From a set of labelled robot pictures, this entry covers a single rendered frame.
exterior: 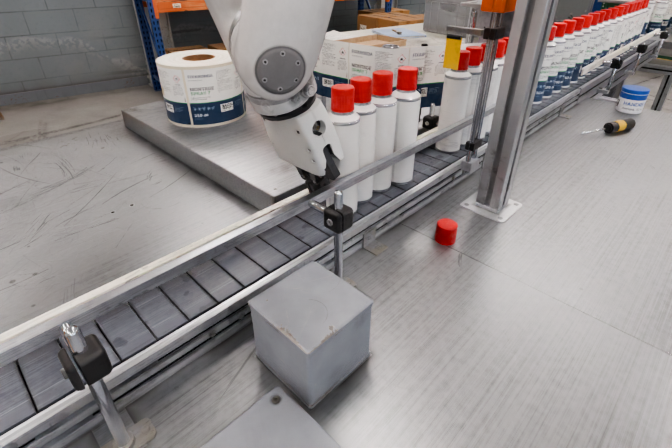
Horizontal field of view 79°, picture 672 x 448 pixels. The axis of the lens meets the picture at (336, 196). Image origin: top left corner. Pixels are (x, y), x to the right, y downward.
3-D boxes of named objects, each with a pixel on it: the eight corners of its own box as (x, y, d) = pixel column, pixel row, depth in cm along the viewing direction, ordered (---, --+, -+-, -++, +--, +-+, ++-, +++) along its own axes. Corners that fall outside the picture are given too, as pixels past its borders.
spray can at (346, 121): (342, 198, 71) (343, 79, 61) (364, 210, 68) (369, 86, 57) (319, 209, 68) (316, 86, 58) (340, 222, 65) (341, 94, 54)
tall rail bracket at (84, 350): (117, 396, 45) (66, 282, 36) (146, 445, 40) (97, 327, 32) (85, 417, 43) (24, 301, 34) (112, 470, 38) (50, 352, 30)
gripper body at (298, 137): (333, 85, 49) (352, 155, 57) (279, 71, 55) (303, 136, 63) (289, 120, 46) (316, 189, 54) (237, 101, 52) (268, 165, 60)
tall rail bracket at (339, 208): (317, 267, 63) (314, 171, 55) (352, 290, 59) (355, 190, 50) (302, 277, 61) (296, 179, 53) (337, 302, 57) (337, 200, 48)
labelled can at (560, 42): (535, 93, 125) (554, 20, 114) (553, 97, 121) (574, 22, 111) (529, 97, 121) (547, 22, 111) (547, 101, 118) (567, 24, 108)
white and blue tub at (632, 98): (628, 106, 130) (636, 84, 126) (647, 113, 124) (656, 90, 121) (609, 107, 129) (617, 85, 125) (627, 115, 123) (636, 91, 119)
